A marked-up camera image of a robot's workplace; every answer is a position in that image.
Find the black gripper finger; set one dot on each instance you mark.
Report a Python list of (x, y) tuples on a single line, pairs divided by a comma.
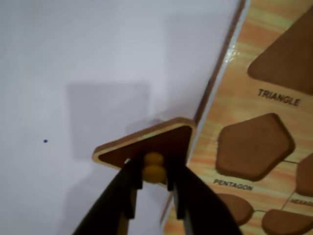
[(112, 198), (207, 208)]

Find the brown triangle piece yellow pin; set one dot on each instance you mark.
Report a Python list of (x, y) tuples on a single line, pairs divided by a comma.
[(166, 139)]

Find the wooden shapes puzzle board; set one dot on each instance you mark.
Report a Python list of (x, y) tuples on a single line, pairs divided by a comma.
[(244, 110)]

